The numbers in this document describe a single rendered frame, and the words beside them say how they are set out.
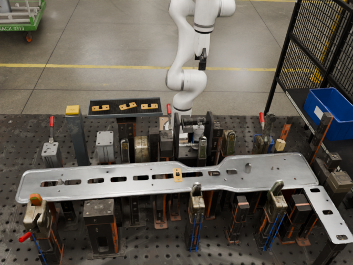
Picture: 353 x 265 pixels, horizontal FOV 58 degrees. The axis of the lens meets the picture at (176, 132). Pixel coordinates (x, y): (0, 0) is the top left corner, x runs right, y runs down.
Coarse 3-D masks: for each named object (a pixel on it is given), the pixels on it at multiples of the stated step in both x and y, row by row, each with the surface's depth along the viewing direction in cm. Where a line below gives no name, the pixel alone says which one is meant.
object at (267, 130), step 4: (268, 116) 153; (272, 116) 152; (268, 120) 155; (272, 120) 151; (264, 124) 157; (268, 124) 156; (272, 124) 155; (264, 128) 157; (268, 128) 158; (264, 132) 158; (268, 132) 159; (264, 136) 159; (268, 136) 160; (268, 140) 160; (268, 144) 162
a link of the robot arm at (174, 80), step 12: (180, 0) 160; (180, 12) 162; (192, 12) 163; (180, 24) 164; (180, 36) 168; (192, 36) 167; (180, 48) 170; (192, 48) 170; (180, 60) 171; (168, 72) 177; (180, 72) 174; (168, 84) 176; (180, 84) 175
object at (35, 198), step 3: (30, 195) 124; (33, 195) 123; (36, 195) 124; (39, 195) 125; (30, 198) 123; (33, 198) 123; (36, 198) 124; (39, 198) 125; (30, 201) 125; (33, 201) 125; (36, 201) 125; (39, 201) 126; (33, 204) 127; (36, 204) 127; (39, 204) 128
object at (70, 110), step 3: (78, 105) 160; (69, 108) 157; (72, 108) 158; (75, 108) 158; (78, 108) 158; (66, 111) 155; (69, 111) 156; (72, 111) 156; (75, 111) 156; (78, 111) 157; (66, 114) 155; (69, 114) 156
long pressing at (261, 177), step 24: (48, 168) 148; (72, 168) 149; (96, 168) 150; (120, 168) 150; (144, 168) 151; (168, 168) 152; (192, 168) 152; (216, 168) 154; (240, 168) 154; (264, 168) 155; (288, 168) 156; (24, 192) 137; (48, 192) 138; (72, 192) 139; (96, 192) 139; (120, 192) 140; (144, 192) 141; (168, 192) 142; (240, 192) 144
